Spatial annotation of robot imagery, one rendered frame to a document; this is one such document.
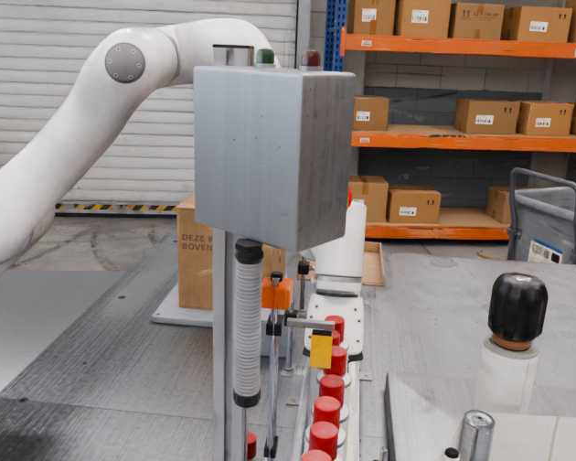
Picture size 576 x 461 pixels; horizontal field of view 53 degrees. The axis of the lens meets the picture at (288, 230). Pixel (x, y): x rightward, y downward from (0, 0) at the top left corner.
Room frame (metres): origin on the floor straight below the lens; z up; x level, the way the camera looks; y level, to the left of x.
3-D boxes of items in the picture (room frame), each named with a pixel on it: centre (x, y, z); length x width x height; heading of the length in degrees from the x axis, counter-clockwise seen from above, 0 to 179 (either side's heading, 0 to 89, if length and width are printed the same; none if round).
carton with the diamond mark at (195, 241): (1.50, 0.14, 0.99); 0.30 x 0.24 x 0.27; 174
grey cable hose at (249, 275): (0.63, 0.04, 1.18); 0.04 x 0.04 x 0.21
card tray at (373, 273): (1.77, -0.18, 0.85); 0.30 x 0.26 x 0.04; 174
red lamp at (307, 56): (0.68, -0.02, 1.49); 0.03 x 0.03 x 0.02
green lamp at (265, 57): (0.72, 0.03, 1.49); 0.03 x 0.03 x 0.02
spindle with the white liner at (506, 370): (0.83, -0.36, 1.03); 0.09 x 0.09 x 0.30
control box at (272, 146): (0.68, 0.02, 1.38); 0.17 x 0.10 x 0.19; 49
